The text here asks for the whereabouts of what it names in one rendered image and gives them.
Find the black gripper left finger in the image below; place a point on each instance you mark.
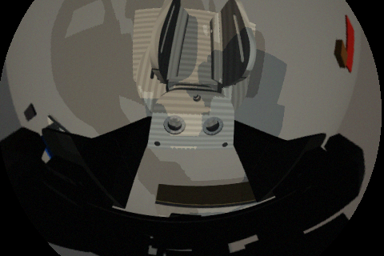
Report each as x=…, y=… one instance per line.
x=112, y=159

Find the red flat rectangular plate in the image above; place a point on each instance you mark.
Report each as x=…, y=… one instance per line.
x=349, y=44

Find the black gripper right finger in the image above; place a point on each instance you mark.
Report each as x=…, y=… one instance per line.
x=267, y=159

